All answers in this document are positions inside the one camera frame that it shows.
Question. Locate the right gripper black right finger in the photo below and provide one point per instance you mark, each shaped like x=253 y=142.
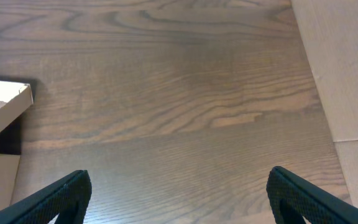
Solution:
x=295 y=200

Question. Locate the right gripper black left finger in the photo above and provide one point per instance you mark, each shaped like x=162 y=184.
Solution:
x=64 y=201

